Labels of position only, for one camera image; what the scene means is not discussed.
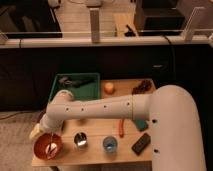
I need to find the black tool in tray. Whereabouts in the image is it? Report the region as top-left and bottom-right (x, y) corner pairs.
(58, 76), (93, 88)

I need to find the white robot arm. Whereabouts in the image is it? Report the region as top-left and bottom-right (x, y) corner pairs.
(30, 85), (207, 171)

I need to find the small metal cup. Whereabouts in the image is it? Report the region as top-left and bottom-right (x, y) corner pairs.
(74, 132), (87, 147)

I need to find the white horizontal rail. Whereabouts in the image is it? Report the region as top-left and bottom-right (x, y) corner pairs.
(0, 35), (213, 49)

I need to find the black rectangular block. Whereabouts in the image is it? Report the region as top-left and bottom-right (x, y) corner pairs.
(131, 133), (151, 155)

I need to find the white post right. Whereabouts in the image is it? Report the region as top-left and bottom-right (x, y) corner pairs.
(182, 7), (205, 41)

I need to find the teal object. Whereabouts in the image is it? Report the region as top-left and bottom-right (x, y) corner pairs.
(133, 119), (148, 131)

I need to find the white egg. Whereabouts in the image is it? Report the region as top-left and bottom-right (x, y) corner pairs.
(50, 143), (57, 155)

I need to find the white post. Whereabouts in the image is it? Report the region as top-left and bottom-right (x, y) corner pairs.
(90, 8), (100, 43)
(182, 7), (205, 41)

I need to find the orange fruit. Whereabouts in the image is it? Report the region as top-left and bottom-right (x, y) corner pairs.
(104, 82), (115, 94)

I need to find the black object on floor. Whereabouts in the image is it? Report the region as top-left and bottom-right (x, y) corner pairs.
(124, 25), (136, 37)

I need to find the black box upper right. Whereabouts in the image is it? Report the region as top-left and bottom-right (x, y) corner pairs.
(134, 0), (185, 30)

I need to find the green tray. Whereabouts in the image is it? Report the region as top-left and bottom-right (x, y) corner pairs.
(49, 73), (101, 101)

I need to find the white plastic fork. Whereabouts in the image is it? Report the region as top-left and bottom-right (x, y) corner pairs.
(46, 133), (53, 156)

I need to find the red bowl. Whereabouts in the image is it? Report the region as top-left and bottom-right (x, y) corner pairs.
(34, 133), (63, 160)

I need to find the white post centre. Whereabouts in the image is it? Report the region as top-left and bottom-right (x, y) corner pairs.
(90, 8), (100, 43)

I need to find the blue glass cup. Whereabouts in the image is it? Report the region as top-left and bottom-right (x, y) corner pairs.
(103, 136), (118, 153)

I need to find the orange carrot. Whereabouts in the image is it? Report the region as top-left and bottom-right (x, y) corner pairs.
(118, 119), (124, 138)

